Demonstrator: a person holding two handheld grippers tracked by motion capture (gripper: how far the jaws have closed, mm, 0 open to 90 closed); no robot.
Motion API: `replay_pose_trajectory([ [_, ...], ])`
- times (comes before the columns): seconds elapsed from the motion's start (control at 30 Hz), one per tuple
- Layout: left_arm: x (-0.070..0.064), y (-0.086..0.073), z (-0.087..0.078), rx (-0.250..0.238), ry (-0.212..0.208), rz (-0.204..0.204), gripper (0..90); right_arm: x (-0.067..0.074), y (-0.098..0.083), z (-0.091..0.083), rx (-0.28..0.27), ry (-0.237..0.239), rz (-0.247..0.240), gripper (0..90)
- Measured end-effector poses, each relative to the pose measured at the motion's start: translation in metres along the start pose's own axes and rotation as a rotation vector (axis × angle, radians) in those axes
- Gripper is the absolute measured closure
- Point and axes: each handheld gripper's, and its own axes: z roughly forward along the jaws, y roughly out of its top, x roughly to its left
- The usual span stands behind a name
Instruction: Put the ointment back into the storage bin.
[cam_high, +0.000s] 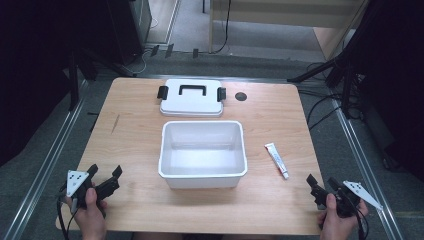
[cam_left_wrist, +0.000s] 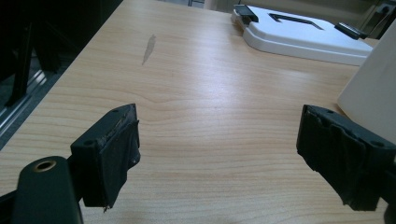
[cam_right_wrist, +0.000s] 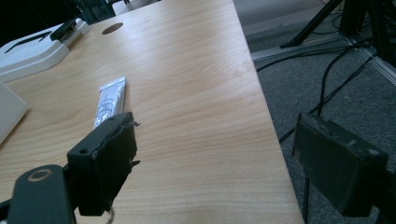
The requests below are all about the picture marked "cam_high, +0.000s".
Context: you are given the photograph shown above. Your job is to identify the white lid with black handle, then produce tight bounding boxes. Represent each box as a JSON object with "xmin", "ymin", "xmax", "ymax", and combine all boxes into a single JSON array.
[{"xmin": 156, "ymin": 78, "xmax": 227, "ymax": 118}]

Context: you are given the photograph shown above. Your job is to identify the black cabinet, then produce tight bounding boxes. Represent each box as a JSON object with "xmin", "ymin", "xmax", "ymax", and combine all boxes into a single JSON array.
[{"xmin": 105, "ymin": 0, "xmax": 153, "ymax": 66}]

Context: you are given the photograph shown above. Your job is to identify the light wooden furniture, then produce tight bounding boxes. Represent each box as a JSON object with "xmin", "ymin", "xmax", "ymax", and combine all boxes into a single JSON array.
[{"xmin": 208, "ymin": 0, "xmax": 369, "ymax": 62}]

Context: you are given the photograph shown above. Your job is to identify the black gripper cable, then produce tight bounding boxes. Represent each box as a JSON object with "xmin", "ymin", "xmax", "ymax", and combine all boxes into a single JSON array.
[
  {"xmin": 55, "ymin": 191, "xmax": 79, "ymax": 240},
  {"xmin": 346, "ymin": 191, "xmax": 370, "ymax": 240}
]

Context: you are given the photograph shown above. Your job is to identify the person's right hand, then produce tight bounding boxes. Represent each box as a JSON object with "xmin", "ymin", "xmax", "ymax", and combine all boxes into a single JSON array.
[{"xmin": 316, "ymin": 193, "xmax": 370, "ymax": 240}]

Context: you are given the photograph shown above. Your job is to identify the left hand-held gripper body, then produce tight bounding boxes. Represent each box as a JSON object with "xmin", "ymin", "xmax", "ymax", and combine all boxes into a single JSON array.
[{"xmin": 59, "ymin": 169, "xmax": 121, "ymax": 210}]

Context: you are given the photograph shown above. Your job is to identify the white floor cable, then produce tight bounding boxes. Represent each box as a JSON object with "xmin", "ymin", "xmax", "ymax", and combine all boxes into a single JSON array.
[{"xmin": 132, "ymin": 16, "xmax": 160, "ymax": 75}]

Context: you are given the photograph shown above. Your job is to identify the person's left hand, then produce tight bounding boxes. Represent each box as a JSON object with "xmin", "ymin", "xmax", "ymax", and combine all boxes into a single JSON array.
[{"xmin": 65, "ymin": 187, "xmax": 109, "ymax": 240}]

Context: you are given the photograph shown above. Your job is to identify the hanging black cable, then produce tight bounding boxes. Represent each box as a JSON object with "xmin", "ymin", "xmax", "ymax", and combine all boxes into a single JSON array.
[{"xmin": 211, "ymin": 0, "xmax": 233, "ymax": 55}]

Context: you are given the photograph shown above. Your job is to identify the black tripod stand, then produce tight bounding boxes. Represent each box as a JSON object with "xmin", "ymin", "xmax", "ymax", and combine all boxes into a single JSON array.
[
  {"xmin": 286, "ymin": 49, "xmax": 364, "ymax": 120},
  {"xmin": 66, "ymin": 48, "xmax": 136, "ymax": 112}
]

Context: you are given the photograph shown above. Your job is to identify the black floor cables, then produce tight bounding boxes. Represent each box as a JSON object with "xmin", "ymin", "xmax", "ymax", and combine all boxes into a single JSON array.
[{"xmin": 298, "ymin": 61, "xmax": 348, "ymax": 132}]

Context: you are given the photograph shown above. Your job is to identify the white plastic storage box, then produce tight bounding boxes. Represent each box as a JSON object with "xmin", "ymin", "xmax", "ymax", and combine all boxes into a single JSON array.
[{"xmin": 157, "ymin": 120, "xmax": 249, "ymax": 190}]

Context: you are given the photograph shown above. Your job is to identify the white ointment tube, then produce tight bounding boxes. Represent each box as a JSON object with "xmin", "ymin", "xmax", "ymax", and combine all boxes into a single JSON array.
[{"xmin": 264, "ymin": 142, "xmax": 290, "ymax": 181}]

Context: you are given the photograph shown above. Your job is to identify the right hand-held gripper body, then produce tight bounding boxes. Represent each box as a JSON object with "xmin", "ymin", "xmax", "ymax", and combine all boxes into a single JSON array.
[{"xmin": 312, "ymin": 180, "xmax": 385, "ymax": 219}]

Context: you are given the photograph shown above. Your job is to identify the metal floor rail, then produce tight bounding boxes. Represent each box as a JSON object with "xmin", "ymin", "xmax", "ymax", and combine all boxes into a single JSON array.
[
  {"xmin": 2, "ymin": 79, "xmax": 90, "ymax": 240},
  {"xmin": 331, "ymin": 98, "xmax": 406, "ymax": 240}
]

